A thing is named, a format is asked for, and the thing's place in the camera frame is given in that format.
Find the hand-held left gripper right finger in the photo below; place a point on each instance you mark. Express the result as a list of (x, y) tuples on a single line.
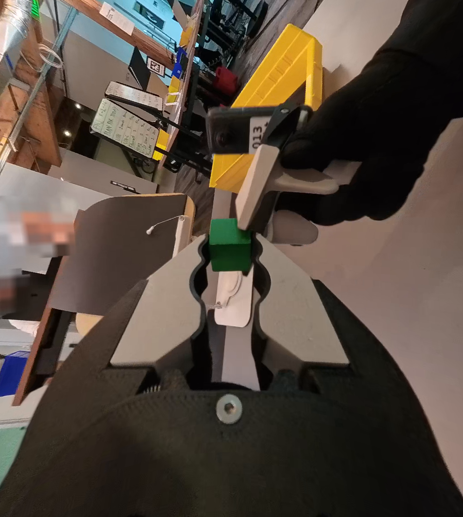
[(300, 323)]

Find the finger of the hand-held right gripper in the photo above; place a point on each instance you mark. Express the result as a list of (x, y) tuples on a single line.
[(257, 185)]

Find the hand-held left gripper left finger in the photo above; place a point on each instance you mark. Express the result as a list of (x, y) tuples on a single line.
[(158, 323)]

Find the green wooden block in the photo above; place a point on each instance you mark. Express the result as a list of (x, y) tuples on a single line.
[(229, 250)]

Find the yellow plastic bin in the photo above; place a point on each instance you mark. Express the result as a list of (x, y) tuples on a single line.
[(275, 72)]

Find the person's right hand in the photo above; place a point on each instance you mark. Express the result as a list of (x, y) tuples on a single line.
[(368, 133)]

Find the red plastic canister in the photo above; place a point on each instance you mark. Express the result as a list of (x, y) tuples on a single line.
[(226, 80)]

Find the small yellow bin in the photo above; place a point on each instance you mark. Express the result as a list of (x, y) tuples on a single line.
[(161, 144), (185, 37), (174, 89)]

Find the small blue bin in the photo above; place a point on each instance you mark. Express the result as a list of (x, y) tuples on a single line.
[(179, 64), (9, 375)]

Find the small tag card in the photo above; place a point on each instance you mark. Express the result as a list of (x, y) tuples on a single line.
[(155, 66)]

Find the blank whiteboard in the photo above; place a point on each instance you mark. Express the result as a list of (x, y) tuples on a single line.
[(134, 95)]

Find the whiteboard with green writing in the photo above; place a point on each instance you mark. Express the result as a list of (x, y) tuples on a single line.
[(122, 129)]

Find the black angled panel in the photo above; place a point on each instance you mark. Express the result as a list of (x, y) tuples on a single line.
[(138, 70)]

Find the wooden edge desk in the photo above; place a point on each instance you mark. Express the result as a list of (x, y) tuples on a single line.
[(41, 323)]

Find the black box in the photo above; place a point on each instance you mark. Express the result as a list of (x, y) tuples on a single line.
[(37, 291)]

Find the white paper sign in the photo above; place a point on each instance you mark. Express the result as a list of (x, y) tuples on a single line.
[(116, 17)]

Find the green exit sign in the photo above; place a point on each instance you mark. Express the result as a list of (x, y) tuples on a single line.
[(34, 8)]

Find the white panel bracket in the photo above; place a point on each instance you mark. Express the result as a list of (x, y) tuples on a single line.
[(181, 238)]

